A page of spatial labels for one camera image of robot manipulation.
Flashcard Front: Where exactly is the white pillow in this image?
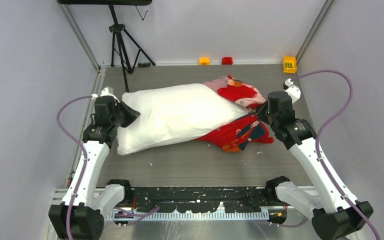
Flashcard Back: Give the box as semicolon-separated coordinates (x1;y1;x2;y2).
117;83;244;156

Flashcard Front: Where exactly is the pink printed pillowcase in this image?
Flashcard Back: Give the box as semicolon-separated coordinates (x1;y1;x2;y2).
197;75;274;153

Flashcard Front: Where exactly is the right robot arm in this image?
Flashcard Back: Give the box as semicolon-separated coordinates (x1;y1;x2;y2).
257;91;373;240

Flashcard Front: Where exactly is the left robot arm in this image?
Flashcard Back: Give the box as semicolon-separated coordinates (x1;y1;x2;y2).
49;93;140;240

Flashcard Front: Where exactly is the yellow green toy block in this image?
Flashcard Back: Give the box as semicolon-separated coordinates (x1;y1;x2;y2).
282;56;297;74

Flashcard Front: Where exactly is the small black floor object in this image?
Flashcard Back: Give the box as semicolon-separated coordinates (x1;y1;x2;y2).
137;62;151;68

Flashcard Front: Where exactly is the black tripod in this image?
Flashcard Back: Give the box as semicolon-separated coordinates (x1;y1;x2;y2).
108;4;156;92

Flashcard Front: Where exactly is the red toy block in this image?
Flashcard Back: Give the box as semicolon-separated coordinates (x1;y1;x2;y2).
221;56;233;65

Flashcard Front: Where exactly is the small yellow toy block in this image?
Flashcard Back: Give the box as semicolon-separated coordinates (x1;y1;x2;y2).
198;57;210;66

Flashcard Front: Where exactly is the black overhead bar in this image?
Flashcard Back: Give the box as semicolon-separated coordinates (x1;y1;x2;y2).
57;0;152;6

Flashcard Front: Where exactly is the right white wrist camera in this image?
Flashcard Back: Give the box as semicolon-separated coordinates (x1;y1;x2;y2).
283;78;301;104

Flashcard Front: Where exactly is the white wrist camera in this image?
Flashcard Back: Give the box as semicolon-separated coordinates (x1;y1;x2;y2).
283;78;301;104
91;86;120;103

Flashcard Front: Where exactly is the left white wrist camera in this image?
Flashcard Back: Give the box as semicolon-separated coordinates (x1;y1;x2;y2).
91;86;120;103

